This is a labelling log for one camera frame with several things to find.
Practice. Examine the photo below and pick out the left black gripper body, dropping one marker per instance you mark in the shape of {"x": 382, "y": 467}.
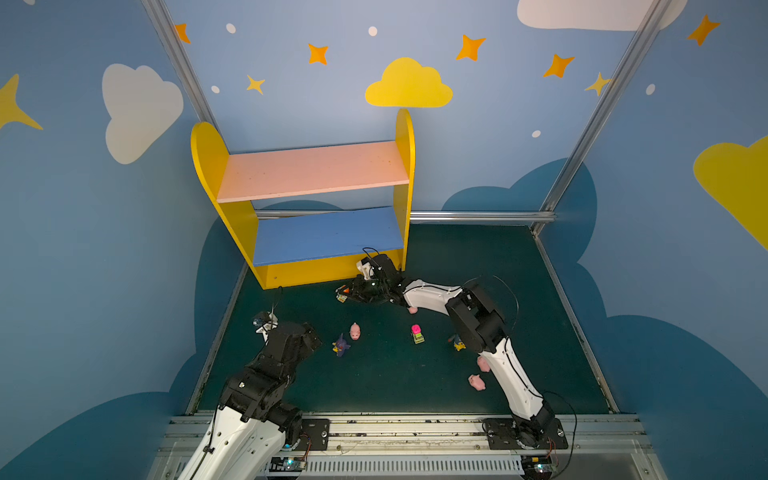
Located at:
{"x": 276, "y": 335}

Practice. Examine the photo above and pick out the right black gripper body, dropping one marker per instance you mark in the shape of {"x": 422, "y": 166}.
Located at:
{"x": 361, "y": 291}

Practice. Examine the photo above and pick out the purple creature toy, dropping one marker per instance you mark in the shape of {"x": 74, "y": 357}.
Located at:
{"x": 340, "y": 346}

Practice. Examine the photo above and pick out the orange top toy car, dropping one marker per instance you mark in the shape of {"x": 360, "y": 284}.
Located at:
{"x": 342, "y": 293}

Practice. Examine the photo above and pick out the pink top toy car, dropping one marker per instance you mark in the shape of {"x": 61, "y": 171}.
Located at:
{"x": 417, "y": 334}

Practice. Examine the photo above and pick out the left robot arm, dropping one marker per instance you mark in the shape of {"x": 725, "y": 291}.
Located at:
{"x": 252, "y": 423}

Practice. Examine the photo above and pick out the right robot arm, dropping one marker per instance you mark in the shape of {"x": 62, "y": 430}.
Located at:
{"x": 482, "y": 328}

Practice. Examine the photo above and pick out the yellow toy shelf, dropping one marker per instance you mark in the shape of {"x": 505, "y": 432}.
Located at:
{"x": 316, "y": 247}

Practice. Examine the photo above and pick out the pink pig toy left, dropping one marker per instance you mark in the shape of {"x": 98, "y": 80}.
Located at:
{"x": 355, "y": 331}

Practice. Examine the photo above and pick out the pink pig toy right upper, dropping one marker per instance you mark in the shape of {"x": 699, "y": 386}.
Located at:
{"x": 483, "y": 364}

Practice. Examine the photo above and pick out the left controller board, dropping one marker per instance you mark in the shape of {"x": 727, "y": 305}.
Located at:
{"x": 287, "y": 465}

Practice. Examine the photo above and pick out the controller board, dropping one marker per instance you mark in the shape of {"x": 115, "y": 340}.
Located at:
{"x": 537, "y": 467}
{"x": 287, "y": 465}

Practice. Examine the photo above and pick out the pink pig toy right lower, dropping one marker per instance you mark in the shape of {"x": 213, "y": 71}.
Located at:
{"x": 477, "y": 382}

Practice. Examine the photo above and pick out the right controller board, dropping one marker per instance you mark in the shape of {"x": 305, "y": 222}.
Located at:
{"x": 537, "y": 467}

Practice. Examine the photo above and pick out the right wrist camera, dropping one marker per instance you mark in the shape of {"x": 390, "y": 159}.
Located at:
{"x": 371, "y": 268}

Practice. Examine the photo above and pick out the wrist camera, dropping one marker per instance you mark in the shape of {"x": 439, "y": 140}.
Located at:
{"x": 264, "y": 322}
{"x": 371, "y": 268}

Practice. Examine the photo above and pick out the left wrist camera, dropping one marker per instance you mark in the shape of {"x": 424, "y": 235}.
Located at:
{"x": 264, "y": 322}

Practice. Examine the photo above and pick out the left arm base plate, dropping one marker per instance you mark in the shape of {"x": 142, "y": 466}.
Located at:
{"x": 313, "y": 436}

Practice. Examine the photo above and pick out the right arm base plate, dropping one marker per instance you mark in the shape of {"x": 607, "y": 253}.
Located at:
{"x": 515, "y": 434}

